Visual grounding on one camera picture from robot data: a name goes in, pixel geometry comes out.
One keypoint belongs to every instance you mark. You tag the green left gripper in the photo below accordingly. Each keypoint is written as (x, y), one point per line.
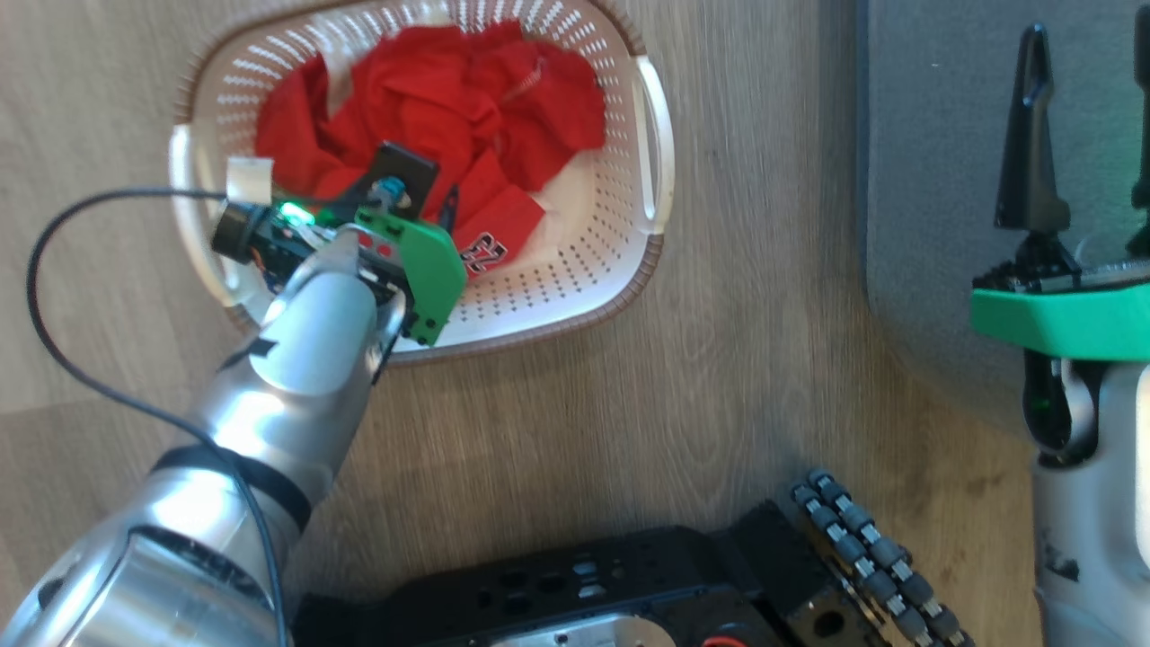
(431, 279)

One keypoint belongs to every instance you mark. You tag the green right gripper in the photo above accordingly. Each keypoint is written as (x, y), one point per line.
(1078, 319)

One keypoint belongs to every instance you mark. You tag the red garment with printed logo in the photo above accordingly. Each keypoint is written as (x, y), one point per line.
(490, 220)

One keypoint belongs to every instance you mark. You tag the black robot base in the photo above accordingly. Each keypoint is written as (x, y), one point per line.
(629, 575)

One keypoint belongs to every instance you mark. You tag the white perforated plastic laundry basket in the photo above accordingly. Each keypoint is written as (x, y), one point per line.
(593, 243)

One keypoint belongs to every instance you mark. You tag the grey fabric sofa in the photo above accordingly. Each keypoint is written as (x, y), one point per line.
(943, 180)

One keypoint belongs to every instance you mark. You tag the black cylinder with green light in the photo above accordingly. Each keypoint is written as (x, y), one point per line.
(235, 232)

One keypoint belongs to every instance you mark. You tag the black grey roller wheel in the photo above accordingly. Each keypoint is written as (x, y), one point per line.
(876, 557)

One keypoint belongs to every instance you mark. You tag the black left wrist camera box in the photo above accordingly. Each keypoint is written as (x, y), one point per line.
(404, 166)

